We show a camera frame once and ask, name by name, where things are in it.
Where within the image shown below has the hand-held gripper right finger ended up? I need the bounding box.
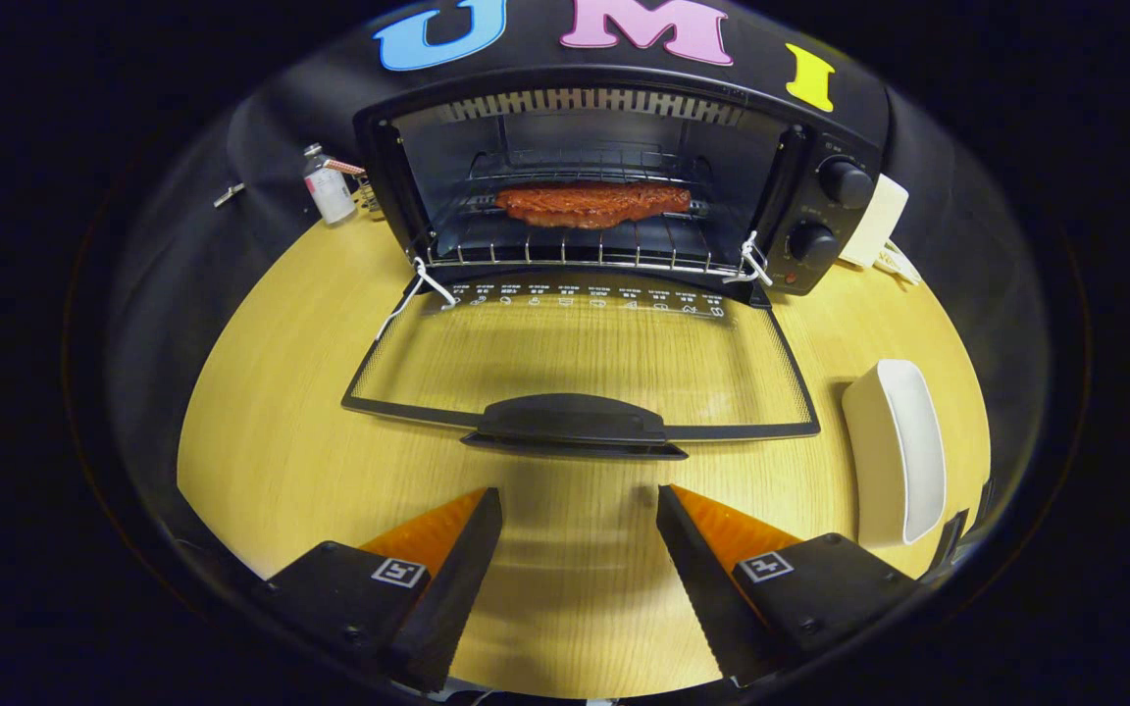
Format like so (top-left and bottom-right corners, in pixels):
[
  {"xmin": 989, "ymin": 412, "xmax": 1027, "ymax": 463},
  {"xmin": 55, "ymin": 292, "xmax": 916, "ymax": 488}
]
[{"xmin": 656, "ymin": 483, "xmax": 919, "ymax": 687}]

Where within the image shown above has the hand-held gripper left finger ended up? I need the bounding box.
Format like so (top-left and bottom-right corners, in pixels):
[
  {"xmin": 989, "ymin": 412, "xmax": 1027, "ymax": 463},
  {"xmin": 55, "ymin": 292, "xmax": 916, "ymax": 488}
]
[{"xmin": 261, "ymin": 487, "xmax": 504, "ymax": 694}]

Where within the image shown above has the black toaster oven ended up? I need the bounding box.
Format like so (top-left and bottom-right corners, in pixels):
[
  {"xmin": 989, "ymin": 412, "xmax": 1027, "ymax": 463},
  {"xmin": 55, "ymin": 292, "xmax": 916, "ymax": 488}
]
[{"xmin": 341, "ymin": 64, "xmax": 892, "ymax": 462}]

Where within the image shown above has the red meat slice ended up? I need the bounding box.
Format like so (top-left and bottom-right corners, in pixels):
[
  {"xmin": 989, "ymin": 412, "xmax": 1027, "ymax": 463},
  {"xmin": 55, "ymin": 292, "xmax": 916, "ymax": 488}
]
[{"xmin": 494, "ymin": 180, "xmax": 693, "ymax": 230}]

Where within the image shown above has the white slot toaster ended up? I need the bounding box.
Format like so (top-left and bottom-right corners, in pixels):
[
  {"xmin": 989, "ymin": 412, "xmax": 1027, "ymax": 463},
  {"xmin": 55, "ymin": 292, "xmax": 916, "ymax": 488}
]
[{"xmin": 838, "ymin": 174, "xmax": 910, "ymax": 271}]

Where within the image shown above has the white rectangular dish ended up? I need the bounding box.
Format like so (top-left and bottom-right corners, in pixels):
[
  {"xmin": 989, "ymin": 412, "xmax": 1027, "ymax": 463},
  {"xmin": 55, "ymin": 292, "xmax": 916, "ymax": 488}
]
[{"xmin": 841, "ymin": 359, "xmax": 948, "ymax": 550}]

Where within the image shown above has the clear bottle white label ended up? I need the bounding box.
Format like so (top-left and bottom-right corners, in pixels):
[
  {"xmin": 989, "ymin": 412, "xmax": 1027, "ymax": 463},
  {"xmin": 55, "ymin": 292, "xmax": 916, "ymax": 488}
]
[{"xmin": 302, "ymin": 143, "xmax": 358, "ymax": 227}]

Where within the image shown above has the black backdrop cloth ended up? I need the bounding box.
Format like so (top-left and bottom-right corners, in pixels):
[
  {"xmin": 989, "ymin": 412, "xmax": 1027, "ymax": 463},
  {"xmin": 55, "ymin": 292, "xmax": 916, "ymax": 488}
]
[{"xmin": 104, "ymin": 0, "xmax": 1052, "ymax": 550}]

